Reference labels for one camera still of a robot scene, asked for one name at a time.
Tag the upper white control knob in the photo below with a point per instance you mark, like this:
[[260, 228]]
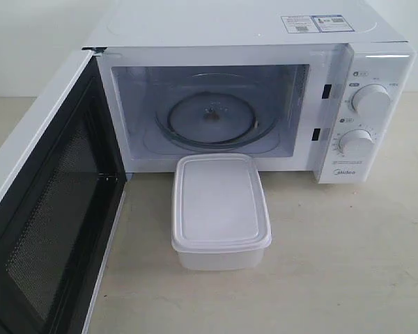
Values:
[[371, 99]]

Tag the glass microwave turntable plate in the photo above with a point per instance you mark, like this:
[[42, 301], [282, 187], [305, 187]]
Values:
[[216, 111]]

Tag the lower white timer knob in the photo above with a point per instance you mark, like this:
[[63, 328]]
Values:
[[356, 142]]

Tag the white microwave oven body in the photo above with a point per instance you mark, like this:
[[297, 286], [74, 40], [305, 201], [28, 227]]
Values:
[[147, 45]]

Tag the white lidded plastic container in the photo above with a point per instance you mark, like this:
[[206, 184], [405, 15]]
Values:
[[220, 219]]

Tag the white microwave door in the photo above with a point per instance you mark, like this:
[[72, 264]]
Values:
[[62, 184]]

